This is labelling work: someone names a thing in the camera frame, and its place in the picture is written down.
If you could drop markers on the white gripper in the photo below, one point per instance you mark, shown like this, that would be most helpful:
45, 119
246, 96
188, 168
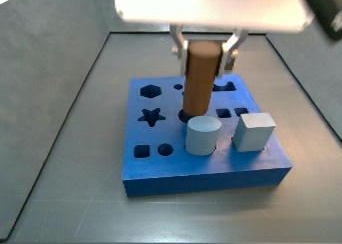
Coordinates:
254, 15

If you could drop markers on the brown round cylinder peg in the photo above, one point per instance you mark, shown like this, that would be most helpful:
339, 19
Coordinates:
203, 60

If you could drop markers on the blue shape sorter board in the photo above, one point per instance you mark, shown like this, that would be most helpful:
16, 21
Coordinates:
220, 151

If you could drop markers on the light blue cylinder peg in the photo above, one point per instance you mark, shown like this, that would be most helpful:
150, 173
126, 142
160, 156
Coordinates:
202, 135

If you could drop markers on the light blue square peg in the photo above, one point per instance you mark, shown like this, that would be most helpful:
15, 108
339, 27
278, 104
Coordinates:
253, 132

